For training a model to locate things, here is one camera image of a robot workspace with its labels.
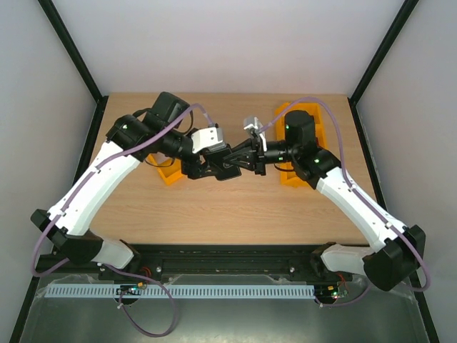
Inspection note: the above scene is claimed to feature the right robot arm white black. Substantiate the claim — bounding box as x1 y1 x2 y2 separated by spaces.
224 110 426 292

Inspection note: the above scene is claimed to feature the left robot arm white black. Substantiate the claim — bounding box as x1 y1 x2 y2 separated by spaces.
31 91 239 277

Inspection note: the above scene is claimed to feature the small yellow bin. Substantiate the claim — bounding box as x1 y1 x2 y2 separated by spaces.
146 153 184 186

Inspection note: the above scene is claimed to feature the yellow three-compartment bin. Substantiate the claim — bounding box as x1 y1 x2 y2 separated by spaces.
274 102 328 188

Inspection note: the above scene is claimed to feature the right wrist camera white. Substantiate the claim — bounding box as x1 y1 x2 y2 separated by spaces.
243 116 267 152

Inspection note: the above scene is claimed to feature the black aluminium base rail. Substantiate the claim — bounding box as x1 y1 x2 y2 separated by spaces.
35 243 418 283

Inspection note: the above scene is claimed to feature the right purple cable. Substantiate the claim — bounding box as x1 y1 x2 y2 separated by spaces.
258 96 431 309

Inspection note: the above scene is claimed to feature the purple cable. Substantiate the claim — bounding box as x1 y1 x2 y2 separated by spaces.
30 103 219 337
258 96 431 309

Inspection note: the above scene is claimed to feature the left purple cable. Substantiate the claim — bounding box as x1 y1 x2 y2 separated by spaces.
30 103 219 337

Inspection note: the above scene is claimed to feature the white slotted cable duct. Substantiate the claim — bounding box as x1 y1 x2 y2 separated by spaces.
44 284 315 299

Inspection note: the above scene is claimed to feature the right black frame post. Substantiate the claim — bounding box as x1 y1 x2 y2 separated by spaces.
348 0 421 106

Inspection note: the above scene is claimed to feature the black frame post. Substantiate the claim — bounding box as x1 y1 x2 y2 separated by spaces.
348 0 421 106
37 0 109 104

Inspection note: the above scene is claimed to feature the left black frame post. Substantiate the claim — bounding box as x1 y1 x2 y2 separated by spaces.
37 0 109 104

